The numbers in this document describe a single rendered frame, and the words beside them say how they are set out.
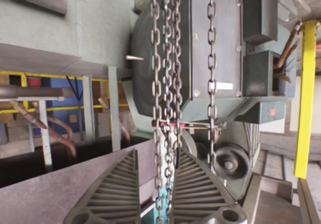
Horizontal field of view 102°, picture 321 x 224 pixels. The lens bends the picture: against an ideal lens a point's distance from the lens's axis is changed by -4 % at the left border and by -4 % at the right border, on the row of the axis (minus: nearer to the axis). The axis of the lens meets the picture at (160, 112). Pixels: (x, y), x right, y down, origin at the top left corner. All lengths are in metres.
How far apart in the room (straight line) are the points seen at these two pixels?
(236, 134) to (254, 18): 0.98
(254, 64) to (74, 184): 0.80
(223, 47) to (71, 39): 0.53
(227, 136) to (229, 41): 1.00
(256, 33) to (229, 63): 0.11
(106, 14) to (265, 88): 0.73
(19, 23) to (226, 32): 0.61
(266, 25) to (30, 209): 0.98
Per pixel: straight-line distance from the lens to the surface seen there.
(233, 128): 1.34
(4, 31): 0.62
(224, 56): 0.45
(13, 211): 0.73
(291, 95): 0.94
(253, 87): 0.50
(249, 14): 0.56
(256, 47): 0.63
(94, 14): 0.80
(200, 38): 0.40
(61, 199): 0.75
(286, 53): 0.53
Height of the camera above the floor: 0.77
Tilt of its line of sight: 5 degrees up
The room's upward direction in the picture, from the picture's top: 179 degrees clockwise
